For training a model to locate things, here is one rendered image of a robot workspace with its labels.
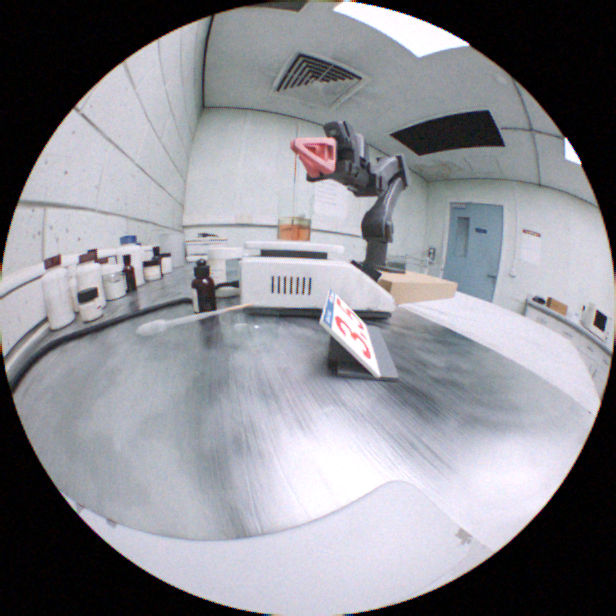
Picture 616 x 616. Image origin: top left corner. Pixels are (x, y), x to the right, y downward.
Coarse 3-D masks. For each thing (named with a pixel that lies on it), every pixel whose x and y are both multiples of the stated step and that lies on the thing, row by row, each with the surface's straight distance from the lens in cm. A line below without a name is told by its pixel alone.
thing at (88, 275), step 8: (80, 256) 40; (88, 256) 39; (80, 264) 40; (88, 264) 39; (96, 264) 39; (80, 272) 39; (88, 272) 38; (96, 272) 39; (80, 280) 39; (88, 280) 38; (96, 280) 39; (80, 288) 39; (104, 296) 41; (104, 304) 40
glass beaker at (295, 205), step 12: (288, 192) 25; (300, 192) 24; (288, 204) 24; (300, 204) 24; (312, 204) 26; (288, 216) 24; (300, 216) 24; (312, 216) 26; (276, 228) 25; (288, 228) 24; (300, 228) 24; (276, 240) 25; (288, 240) 24; (300, 240) 24
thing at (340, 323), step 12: (336, 300) 17; (336, 312) 14; (348, 312) 18; (336, 324) 12; (348, 324) 15; (360, 324) 19; (348, 336) 13; (360, 336) 15; (360, 348) 13; (372, 360) 14
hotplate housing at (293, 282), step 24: (240, 264) 21; (264, 264) 20; (288, 264) 20; (312, 264) 20; (336, 264) 21; (240, 288) 22; (264, 288) 21; (288, 288) 20; (312, 288) 20; (336, 288) 21; (360, 288) 22; (288, 312) 22; (312, 312) 22; (360, 312) 23; (384, 312) 25
